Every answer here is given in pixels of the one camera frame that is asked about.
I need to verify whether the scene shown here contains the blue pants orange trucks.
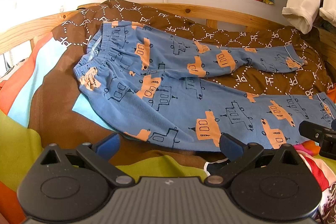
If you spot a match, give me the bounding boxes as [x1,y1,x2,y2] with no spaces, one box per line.
[73,21,335,152]

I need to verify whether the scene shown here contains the black white trimmed garment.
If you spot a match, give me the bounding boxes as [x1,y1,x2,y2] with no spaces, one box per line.
[203,158,230,176]

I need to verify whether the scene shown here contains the colorful striped bedsheet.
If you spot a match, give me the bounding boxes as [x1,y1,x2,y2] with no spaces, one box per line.
[1,28,335,223]

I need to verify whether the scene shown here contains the brown PF patterned blanket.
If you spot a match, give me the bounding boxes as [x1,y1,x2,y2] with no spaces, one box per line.
[28,0,334,169]

